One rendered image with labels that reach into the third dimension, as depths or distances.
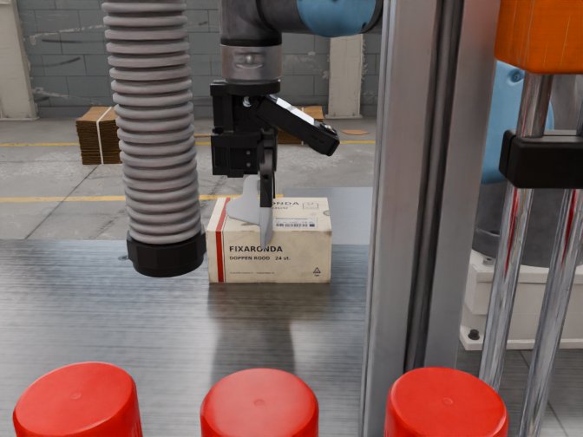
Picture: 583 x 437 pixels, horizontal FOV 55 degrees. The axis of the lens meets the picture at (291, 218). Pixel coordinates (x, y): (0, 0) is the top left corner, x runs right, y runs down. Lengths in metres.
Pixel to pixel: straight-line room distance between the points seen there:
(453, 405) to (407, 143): 0.13
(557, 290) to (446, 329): 0.07
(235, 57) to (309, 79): 4.98
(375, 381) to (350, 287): 0.43
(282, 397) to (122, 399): 0.04
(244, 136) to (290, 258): 0.17
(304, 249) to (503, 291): 0.50
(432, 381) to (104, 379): 0.10
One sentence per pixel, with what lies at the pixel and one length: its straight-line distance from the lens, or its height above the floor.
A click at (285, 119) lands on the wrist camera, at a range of 0.70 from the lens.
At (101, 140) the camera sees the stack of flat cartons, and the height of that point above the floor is 0.17.
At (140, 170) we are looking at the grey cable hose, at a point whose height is 1.12.
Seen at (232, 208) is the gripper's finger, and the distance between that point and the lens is 0.71.
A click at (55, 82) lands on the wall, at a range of 6.03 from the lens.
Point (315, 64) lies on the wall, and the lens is 5.64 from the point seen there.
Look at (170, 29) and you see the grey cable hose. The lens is 0.22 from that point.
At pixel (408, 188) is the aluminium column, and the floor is 1.10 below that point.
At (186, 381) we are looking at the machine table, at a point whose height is 0.83.
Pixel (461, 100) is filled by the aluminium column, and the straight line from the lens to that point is 0.26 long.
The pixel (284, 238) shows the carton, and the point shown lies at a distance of 0.71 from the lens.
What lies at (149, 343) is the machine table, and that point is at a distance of 0.65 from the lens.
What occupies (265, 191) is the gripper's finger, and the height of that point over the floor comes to 0.96.
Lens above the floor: 1.19
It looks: 22 degrees down
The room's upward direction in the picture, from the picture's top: straight up
